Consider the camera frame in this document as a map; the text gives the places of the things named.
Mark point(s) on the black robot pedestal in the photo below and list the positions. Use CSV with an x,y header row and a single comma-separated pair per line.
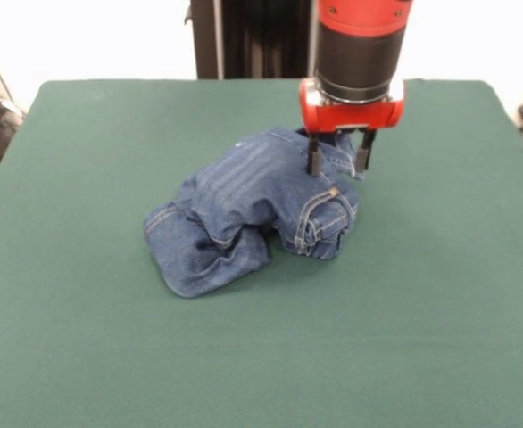
x,y
252,40

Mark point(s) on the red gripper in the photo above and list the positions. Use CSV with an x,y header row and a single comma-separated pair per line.
x,y
351,118

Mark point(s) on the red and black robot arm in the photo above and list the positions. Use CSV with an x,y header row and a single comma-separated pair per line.
x,y
359,58

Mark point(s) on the dark green table cloth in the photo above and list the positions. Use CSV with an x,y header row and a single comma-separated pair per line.
x,y
110,334

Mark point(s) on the blue denim jeans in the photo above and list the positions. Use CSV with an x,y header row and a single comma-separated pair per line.
x,y
243,200

